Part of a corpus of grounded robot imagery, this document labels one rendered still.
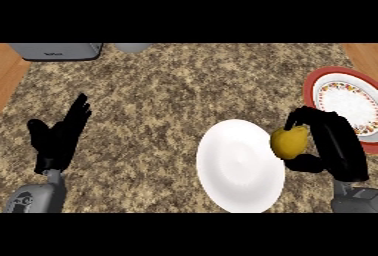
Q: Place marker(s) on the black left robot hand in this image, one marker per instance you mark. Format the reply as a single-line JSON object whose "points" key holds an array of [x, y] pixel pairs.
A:
{"points": [[60, 140]]}

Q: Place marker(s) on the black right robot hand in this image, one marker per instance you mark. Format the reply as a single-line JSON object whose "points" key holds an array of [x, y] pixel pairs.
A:
{"points": [[341, 146]]}

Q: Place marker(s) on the yellow lemon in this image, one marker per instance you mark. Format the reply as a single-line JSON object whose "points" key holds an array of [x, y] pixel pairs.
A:
{"points": [[290, 141]]}

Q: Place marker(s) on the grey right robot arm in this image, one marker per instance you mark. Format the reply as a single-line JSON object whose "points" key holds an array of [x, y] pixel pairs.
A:
{"points": [[354, 198]]}

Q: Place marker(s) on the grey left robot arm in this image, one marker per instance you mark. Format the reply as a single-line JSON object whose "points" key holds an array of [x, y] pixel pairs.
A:
{"points": [[38, 196]]}

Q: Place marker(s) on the red-rimmed patterned plate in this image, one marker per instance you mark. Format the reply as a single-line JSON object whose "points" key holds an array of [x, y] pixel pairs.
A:
{"points": [[352, 103]]}

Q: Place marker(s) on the plain white plate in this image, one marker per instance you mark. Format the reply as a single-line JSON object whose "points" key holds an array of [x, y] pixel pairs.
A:
{"points": [[242, 166]]}

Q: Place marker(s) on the grey toaster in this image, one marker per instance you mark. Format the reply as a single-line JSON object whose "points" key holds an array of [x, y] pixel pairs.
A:
{"points": [[57, 50]]}

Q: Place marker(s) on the grey round container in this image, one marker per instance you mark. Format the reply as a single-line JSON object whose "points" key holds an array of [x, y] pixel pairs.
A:
{"points": [[132, 47]]}

